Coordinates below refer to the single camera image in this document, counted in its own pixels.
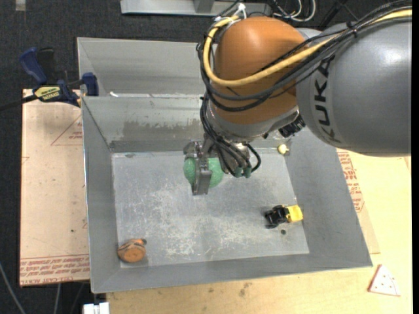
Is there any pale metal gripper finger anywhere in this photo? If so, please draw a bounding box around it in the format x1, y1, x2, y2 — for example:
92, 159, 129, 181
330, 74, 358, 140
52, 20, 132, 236
191, 155, 213, 196
183, 141, 200, 160

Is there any green ball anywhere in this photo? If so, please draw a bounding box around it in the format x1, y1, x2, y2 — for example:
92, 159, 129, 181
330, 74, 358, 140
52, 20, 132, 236
183, 155, 227, 189

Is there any grey metal bin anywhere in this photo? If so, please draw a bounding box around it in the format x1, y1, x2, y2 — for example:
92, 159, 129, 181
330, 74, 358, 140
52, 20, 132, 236
77, 37, 374, 294

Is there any yellow and black toy vehicle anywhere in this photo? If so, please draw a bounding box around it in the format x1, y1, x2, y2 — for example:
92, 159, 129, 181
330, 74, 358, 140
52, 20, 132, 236
264, 203, 304, 230

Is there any orange round toy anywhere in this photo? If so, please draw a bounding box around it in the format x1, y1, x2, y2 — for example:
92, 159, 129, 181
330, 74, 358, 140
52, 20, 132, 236
117, 237, 148, 264

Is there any brown cardboard board, red print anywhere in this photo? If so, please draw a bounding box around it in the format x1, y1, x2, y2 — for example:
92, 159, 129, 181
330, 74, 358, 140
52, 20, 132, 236
18, 88, 381, 287

